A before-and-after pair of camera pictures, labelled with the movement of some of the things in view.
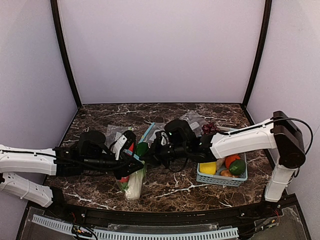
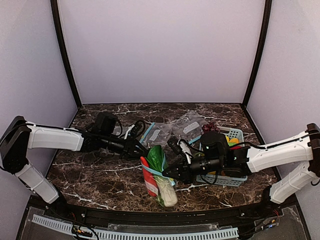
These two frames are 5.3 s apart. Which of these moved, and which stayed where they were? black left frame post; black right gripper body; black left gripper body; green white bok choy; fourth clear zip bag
Moved: black right gripper body; green white bok choy; black left gripper body
Stayed: black left frame post; fourth clear zip bag
